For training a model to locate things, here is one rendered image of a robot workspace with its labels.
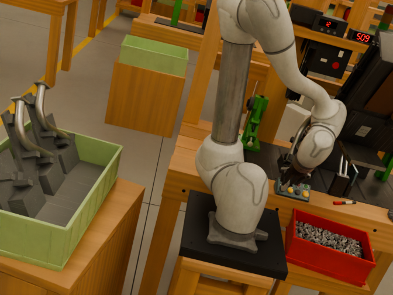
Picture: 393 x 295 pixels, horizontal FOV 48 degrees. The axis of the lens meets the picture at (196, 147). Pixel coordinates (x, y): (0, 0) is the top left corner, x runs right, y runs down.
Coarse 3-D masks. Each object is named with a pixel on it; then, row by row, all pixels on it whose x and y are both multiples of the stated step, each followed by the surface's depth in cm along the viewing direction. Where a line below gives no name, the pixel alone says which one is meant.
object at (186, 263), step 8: (184, 264) 149; (192, 264) 149; (200, 264) 149; (208, 264) 150; (200, 272) 150; (208, 272) 150; (216, 272) 150; (224, 272) 150; (232, 272) 149; (240, 272) 150; (248, 272) 151; (240, 280) 151; (248, 280) 150; (256, 280) 150; (264, 280) 150; (272, 280) 150; (264, 288) 152
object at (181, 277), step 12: (180, 264) 181; (180, 276) 152; (192, 276) 152; (168, 288) 193; (180, 288) 155; (192, 288) 154; (204, 288) 156; (216, 288) 155; (228, 288) 156; (240, 288) 158; (252, 288) 152
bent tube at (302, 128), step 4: (308, 120) 215; (304, 124) 218; (308, 124) 217; (300, 128) 219; (304, 128) 219; (300, 132) 219; (296, 136) 218; (300, 136) 218; (296, 140) 217; (292, 144) 217; (292, 148) 215; (292, 152) 214
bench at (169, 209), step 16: (192, 128) 241; (208, 128) 246; (176, 144) 218; (192, 144) 223; (288, 144) 254; (160, 208) 200; (176, 208) 200; (160, 224) 204; (160, 240) 208; (160, 256) 212; (384, 256) 275; (144, 272) 217; (160, 272) 216; (384, 272) 281; (144, 288) 221
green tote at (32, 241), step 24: (0, 144) 164; (96, 144) 186; (96, 192) 159; (0, 216) 132; (24, 216) 132; (0, 240) 136; (24, 240) 134; (48, 240) 134; (72, 240) 142; (48, 264) 137
